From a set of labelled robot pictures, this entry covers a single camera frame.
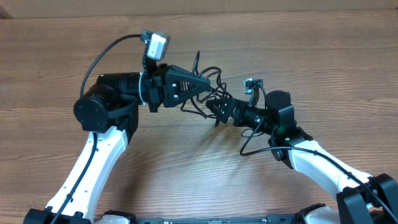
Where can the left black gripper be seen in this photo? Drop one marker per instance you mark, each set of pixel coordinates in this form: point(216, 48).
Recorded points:
point(163, 86)

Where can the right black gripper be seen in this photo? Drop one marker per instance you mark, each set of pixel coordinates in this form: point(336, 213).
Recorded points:
point(240, 105)

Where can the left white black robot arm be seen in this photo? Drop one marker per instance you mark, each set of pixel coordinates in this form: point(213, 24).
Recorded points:
point(109, 112)

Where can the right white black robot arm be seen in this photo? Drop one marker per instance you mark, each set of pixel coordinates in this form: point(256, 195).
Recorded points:
point(361, 197)

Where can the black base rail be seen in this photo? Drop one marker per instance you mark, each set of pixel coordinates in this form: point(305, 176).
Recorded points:
point(268, 219)

